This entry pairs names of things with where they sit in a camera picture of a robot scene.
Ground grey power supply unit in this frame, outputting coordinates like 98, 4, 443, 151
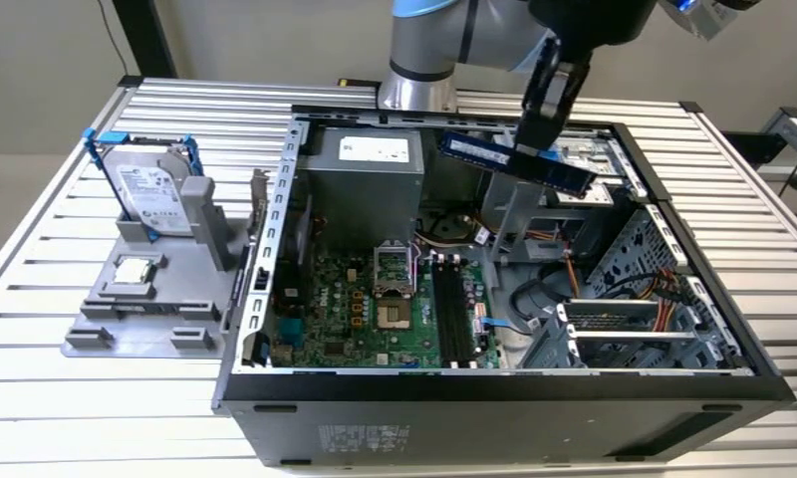
296, 126, 428, 253

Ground RAM stick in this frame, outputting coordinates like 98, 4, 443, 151
437, 129, 599, 196

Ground black case fan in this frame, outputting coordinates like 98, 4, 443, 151
278, 196, 314, 300

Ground hard disk in blue carrier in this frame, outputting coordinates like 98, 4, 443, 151
82, 127, 204, 238

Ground red yellow power wires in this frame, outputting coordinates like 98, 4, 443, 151
647, 267, 689, 334

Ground metal socket cover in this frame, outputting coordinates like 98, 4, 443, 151
370, 242, 419, 296

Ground grey parts rack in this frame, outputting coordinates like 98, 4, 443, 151
60, 176, 253, 359

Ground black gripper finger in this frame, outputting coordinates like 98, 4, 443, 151
515, 35, 597, 155

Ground silver CPU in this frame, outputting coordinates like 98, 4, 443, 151
110, 257, 158, 285

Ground graphics card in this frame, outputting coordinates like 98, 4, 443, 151
228, 167, 272, 320

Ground black RAM slot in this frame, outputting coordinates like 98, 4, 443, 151
440, 253, 460, 369
448, 253, 469, 369
432, 253, 452, 369
455, 253, 477, 369

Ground black metal stand post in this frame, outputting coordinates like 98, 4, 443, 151
109, 0, 180, 80

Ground beige wire bundle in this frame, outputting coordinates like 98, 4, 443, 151
412, 229, 484, 250

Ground black PC case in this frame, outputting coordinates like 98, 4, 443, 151
209, 103, 797, 468

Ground green motherboard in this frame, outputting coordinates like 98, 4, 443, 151
268, 248, 507, 370

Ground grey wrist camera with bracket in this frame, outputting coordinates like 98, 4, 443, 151
660, 0, 763, 42

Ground black cable loop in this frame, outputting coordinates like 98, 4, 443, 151
509, 276, 564, 333

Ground silver disk bay cage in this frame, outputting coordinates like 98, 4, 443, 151
517, 298, 739, 372

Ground silver optical drive cage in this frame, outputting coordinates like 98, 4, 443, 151
484, 127, 629, 260

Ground CPU socket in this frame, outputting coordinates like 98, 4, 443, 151
374, 297, 415, 330

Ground orange wire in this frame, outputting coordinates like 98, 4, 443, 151
561, 248, 581, 301

